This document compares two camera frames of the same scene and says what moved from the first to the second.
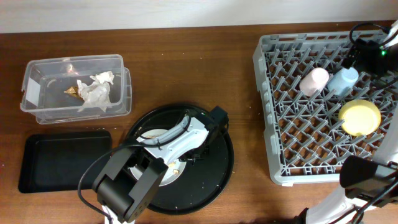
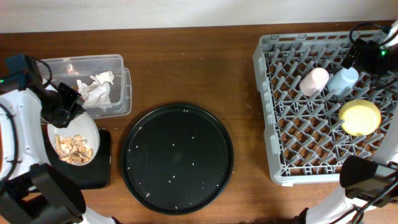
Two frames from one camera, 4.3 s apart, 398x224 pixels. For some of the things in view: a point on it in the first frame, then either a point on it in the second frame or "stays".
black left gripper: [188, 157] -> [63, 121]
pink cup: [314, 81] stays
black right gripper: [368, 52] stays
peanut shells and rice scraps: [175, 171] -> [73, 149]
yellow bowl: [360, 117] stays
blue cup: [342, 81] stays
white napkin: [96, 94] stays
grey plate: [175, 170] -> [78, 142]
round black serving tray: [204, 179] stays
